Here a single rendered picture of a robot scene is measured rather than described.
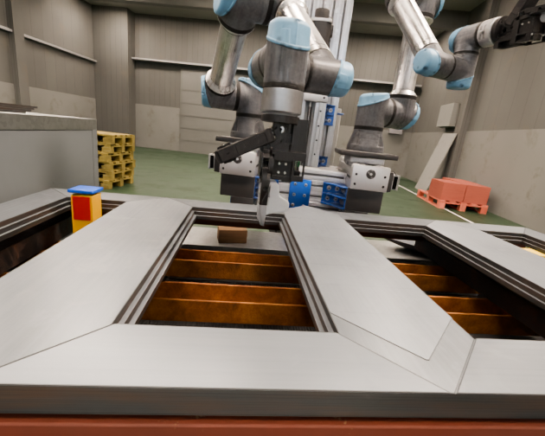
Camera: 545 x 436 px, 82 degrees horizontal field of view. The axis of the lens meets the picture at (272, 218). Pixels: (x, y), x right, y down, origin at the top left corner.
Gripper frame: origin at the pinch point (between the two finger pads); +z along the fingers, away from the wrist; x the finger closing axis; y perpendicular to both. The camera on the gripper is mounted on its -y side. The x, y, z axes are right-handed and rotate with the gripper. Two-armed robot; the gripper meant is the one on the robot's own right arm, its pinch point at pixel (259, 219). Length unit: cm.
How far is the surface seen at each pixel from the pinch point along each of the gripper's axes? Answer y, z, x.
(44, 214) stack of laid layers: -50, 8, 16
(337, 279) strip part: 13.3, 5.8, -13.5
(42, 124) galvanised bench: -63, -12, 40
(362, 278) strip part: 18.0, 5.8, -12.2
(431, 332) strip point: 21.7, 5.8, -27.3
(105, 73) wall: -521, -159, 1213
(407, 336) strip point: 18.1, 5.8, -28.2
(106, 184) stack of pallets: -202, 83, 421
